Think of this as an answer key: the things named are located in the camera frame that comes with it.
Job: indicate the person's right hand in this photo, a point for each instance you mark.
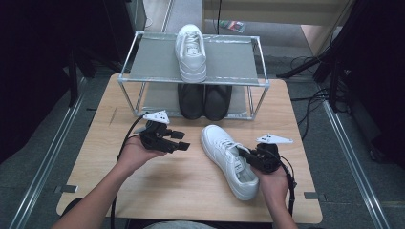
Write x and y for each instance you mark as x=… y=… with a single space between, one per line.
x=275 y=187

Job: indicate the black slipper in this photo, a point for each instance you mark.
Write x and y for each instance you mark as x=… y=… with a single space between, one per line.
x=218 y=101
x=191 y=101

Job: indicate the white sneaker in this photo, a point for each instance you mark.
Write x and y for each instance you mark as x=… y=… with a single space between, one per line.
x=226 y=159
x=191 y=57

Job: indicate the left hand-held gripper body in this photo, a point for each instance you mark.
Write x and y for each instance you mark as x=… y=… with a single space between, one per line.
x=156 y=138

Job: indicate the black chair armrest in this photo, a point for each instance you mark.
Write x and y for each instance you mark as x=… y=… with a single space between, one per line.
x=71 y=205

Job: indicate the dark cabinet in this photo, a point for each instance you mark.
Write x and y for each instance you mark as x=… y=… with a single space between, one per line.
x=127 y=28

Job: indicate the beige wooden cabinet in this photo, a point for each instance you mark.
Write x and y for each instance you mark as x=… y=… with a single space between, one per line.
x=270 y=11

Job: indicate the person's grey clothing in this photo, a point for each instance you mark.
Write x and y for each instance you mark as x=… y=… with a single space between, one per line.
x=175 y=225

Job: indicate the person's left hand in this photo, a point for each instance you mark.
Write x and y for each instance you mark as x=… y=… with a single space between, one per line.
x=135 y=154

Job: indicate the metal two-tier shoe rack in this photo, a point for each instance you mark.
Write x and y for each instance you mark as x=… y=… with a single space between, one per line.
x=229 y=60

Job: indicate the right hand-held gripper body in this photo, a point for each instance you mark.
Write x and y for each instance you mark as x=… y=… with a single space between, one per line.
x=267 y=157

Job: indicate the black metal stand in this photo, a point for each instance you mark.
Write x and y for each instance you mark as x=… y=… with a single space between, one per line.
x=74 y=79

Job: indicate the metal floor rail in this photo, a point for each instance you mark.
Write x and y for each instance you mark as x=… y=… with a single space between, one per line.
x=41 y=171
x=353 y=159

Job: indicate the black tripod stand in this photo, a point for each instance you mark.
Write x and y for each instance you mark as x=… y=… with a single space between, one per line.
x=334 y=66

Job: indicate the colourful packet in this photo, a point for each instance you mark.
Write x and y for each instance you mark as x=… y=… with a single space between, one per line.
x=234 y=26

